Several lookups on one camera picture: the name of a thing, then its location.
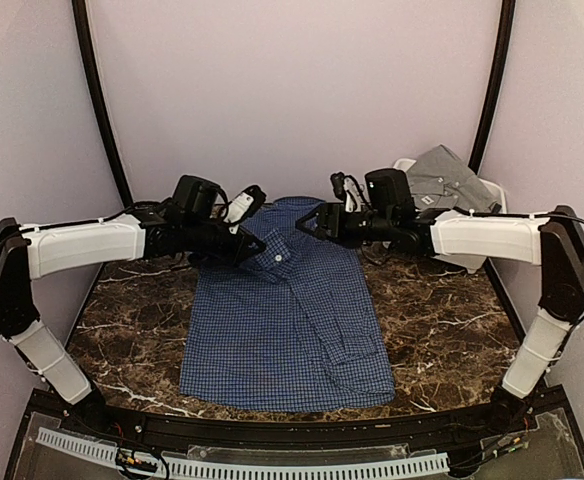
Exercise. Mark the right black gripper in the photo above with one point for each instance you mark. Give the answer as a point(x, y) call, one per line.
point(324, 212)

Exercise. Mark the left black frame post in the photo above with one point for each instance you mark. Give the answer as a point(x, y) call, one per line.
point(100, 110)

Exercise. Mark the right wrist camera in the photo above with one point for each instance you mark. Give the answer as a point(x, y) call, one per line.
point(347, 189)

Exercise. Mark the white slotted cable duct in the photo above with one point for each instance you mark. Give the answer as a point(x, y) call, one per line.
point(227, 463)

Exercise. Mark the clear acrylic plate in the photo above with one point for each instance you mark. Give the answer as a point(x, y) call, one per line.
point(323, 456)

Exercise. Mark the grey folded shirt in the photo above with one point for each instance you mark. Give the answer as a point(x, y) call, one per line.
point(439, 179)

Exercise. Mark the right black frame post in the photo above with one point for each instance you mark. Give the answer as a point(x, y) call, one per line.
point(493, 88)

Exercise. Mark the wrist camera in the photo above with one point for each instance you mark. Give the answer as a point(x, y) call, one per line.
point(347, 189)
point(243, 206)

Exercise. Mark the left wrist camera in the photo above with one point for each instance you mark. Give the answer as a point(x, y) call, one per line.
point(243, 206)

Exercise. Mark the blue checked long sleeve shirt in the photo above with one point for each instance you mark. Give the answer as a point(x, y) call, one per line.
point(292, 329)

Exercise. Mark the black curved front rail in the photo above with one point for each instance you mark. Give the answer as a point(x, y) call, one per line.
point(463, 431)

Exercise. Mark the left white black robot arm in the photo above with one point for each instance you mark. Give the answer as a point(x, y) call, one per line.
point(197, 219)

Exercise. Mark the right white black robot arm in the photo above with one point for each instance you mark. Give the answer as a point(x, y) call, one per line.
point(553, 241)

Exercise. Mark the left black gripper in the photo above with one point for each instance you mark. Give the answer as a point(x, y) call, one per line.
point(241, 252)

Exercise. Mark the black frame post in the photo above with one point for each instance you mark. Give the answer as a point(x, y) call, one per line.
point(100, 110)
point(493, 88)

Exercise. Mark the white plastic bin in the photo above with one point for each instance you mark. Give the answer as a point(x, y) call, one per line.
point(466, 252)

